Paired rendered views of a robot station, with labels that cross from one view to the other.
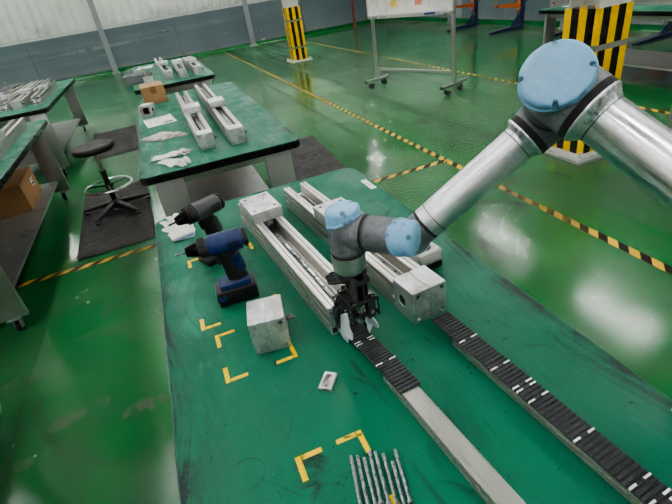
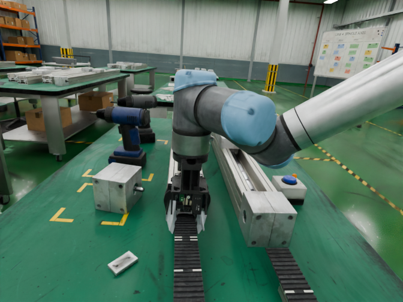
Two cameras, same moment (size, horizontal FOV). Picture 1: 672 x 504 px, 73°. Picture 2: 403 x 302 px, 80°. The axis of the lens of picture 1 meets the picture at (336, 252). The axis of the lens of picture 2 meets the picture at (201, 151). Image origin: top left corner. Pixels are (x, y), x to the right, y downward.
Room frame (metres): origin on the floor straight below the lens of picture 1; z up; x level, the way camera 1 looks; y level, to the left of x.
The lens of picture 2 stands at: (0.42, -0.17, 1.18)
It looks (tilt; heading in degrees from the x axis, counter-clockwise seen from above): 21 degrees down; 16
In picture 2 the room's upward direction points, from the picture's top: 5 degrees clockwise
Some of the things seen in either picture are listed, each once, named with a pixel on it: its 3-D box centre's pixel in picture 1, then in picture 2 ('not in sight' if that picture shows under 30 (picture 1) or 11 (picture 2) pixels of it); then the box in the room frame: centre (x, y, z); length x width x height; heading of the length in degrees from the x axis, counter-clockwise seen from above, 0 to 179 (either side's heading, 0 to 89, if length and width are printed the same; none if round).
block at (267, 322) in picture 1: (273, 322); (123, 187); (0.92, 0.19, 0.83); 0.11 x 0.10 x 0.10; 97
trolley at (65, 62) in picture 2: not in sight; (71, 81); (4.55, 3.88, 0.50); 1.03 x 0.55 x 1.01; 22
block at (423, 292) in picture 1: (423, 292); (270, 217); (0.94, -0.21, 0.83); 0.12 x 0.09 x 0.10; 112
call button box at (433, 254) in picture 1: (420, 256); (284, 189); (1.13, -0.25, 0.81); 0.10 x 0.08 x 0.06; 112
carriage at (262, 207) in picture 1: (261, 210); not in sight; (1.51, 0.24, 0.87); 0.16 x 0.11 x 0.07; 22
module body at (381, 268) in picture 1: (341, 231); (229, 151); (1.35, -0.03, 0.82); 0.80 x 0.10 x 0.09; 22
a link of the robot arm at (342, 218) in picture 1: (346, 229); (195, 102); (0.84, -0.03, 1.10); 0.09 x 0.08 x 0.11; 58
